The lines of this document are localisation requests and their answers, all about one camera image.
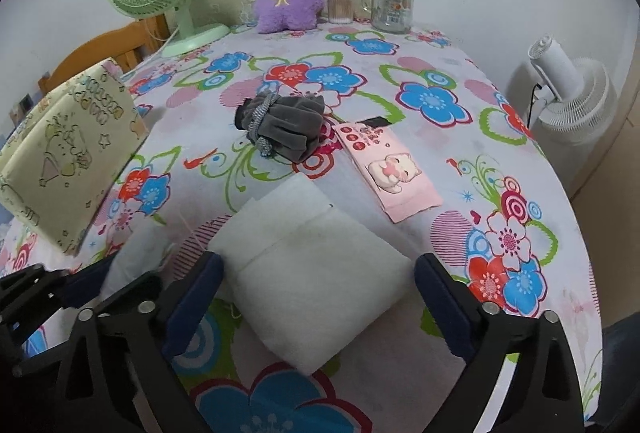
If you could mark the clear cotton swab container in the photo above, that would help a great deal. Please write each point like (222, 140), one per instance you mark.
(341, 8)

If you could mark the floral tablecloth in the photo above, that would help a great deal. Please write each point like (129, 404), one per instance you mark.
(425, 78)

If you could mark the white clip fan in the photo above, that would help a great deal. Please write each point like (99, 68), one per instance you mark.
(575, 88)

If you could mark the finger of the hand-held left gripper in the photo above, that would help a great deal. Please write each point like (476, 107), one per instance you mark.
(135, 288)
(90, 283)

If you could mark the wooden bed headboard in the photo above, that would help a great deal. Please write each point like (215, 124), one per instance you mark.
(100, 58)

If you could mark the pink cat tissue packet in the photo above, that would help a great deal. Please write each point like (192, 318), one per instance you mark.
(395, 173)

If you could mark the yellow printed storage box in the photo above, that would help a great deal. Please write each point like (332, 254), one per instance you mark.
(70, 148)

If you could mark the white soft pad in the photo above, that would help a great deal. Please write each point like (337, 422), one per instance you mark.
(140, 253)

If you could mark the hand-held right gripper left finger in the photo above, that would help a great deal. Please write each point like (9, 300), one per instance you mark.
(192, 308)

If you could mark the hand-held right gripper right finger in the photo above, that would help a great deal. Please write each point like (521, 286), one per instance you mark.
(445, 308)

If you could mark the white cotton towel pack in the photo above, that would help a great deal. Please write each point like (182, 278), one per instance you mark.
(315, 273)

